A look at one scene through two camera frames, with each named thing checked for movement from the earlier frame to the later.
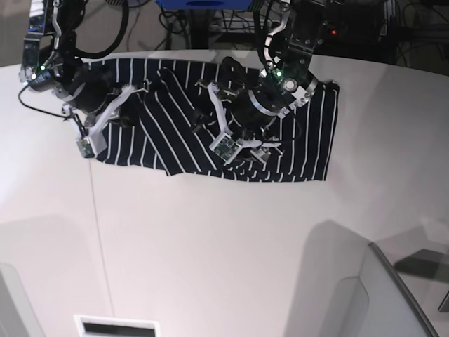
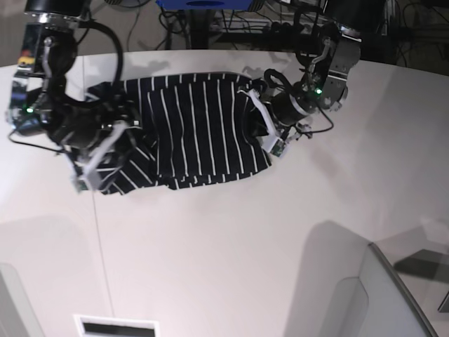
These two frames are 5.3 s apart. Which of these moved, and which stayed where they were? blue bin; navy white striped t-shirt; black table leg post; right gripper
Moved: navy white striped t-shirt; right gripper
Stayed: blue bin; black table leg post
